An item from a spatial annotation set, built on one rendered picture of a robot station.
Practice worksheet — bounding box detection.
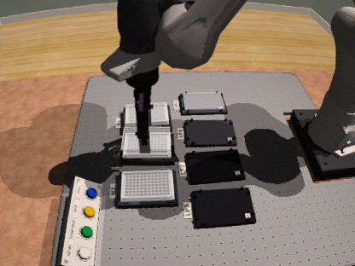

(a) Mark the white button panel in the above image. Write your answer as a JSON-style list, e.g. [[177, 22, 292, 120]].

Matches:
[[57, 176, 107, 266]]

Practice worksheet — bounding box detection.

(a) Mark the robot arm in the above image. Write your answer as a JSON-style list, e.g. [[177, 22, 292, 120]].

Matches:
[[101, 0, 355, 159]]

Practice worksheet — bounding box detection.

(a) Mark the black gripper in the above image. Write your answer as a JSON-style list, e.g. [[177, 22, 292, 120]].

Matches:
[[126, 67, 159, 153]]

